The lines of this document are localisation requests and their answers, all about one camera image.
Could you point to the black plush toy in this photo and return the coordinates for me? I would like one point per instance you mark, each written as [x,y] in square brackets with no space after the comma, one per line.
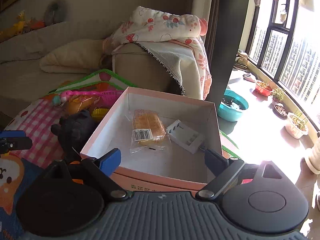
[73,132]

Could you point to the pink plastic toy basket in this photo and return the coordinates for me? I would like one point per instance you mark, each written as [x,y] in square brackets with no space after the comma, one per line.
[106,98]

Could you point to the red flower pot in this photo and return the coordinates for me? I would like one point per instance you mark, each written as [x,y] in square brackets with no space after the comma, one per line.
[263,88]

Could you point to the colourful cartoon play mat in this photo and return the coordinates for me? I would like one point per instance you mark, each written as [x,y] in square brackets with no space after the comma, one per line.
[21,167]

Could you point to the white flower pot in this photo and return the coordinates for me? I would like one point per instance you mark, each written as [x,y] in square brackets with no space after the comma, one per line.
[296,125]

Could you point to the yellow plush toy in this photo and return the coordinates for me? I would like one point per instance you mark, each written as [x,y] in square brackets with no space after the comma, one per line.
[15,29]

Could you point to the beige sofa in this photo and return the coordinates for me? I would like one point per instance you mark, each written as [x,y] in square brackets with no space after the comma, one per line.
[35,63]

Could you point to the orange plush toy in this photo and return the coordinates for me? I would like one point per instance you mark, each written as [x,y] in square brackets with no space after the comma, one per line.
[34,25]

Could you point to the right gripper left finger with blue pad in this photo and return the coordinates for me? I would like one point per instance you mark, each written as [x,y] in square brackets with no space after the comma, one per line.
[99,171]

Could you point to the white power adapter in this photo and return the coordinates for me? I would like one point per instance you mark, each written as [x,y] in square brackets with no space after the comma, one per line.
[184,136]

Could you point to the pink and teal toy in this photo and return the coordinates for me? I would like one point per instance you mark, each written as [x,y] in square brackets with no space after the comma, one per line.
[58,99]

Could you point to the packaged bread with yellow label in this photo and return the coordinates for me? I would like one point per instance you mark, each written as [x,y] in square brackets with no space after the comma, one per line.
[80,102]

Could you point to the packaged yellow cake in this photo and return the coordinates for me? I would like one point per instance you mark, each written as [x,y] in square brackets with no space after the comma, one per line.
[148,132]

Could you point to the pink cardboard box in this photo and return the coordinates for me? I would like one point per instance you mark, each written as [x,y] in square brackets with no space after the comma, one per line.
[157,171]

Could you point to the grey neck pillow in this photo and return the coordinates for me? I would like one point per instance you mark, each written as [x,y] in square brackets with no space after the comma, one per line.
[56,12]

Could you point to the floral pink white blanket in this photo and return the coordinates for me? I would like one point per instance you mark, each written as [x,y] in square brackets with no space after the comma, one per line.
[148,25]

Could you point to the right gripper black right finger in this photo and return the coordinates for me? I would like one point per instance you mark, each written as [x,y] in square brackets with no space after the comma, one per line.
[225,172]

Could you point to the grey towel on armrest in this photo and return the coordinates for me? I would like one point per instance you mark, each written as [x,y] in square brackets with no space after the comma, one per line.
[179,62]

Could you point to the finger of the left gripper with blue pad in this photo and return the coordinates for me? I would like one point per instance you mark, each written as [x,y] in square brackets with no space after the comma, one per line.
[14,141]

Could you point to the teal plastic basin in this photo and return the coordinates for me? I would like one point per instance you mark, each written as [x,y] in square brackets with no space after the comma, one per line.
[232,106]

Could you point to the folded cream blanket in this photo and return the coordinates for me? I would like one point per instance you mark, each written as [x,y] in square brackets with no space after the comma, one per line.
[78,57]

